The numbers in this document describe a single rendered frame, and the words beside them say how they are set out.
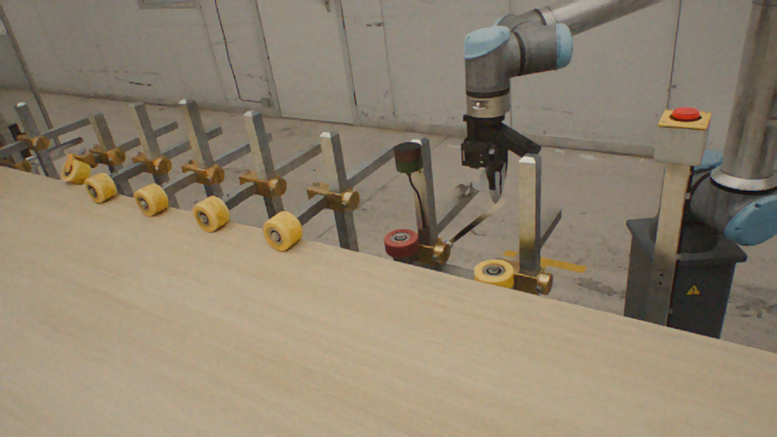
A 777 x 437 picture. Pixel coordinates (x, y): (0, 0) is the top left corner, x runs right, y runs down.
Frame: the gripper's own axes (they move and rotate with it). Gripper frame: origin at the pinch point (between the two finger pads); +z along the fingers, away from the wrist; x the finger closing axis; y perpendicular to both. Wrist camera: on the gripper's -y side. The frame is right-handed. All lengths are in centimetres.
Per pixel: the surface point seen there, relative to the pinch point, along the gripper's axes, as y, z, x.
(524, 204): -9.4, -5.0, 9.6
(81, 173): 140, 5, 20
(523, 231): -9.3, 1.6, 9.6
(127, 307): 60, 8, 59
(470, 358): -12.3, 7.2, 42.8
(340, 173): 38.2, -4.3, 8.3
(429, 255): 13.4, 12.5, 10.3
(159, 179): 113, 8, 10
